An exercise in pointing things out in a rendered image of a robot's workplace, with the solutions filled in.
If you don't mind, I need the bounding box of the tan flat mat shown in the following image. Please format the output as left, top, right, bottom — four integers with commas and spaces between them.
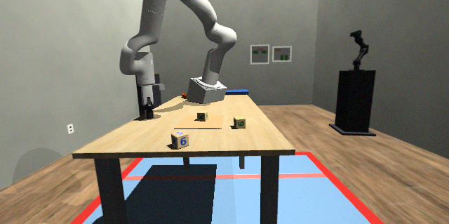
174, 115, 224, 129

